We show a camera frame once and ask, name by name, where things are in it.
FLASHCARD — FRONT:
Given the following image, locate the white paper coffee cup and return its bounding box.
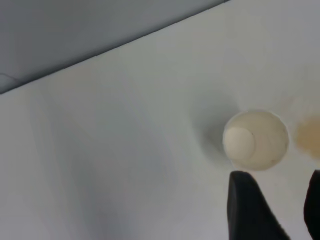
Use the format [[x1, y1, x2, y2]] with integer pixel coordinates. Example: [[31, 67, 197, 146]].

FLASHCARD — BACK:
[[222, 108, 290, 172]]

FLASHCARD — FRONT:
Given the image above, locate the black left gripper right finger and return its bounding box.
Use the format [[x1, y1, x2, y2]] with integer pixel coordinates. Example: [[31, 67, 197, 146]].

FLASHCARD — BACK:
[[303, 169, 320, 240]]

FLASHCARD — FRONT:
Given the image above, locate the brown coffee puddle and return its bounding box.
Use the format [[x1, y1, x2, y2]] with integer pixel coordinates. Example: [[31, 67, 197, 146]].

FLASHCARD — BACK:
[[294, 116, 320, 161]]

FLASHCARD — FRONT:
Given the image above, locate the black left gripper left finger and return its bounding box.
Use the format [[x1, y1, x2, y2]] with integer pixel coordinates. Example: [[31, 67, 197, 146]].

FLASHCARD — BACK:
[[226, 170, 292, 240]]

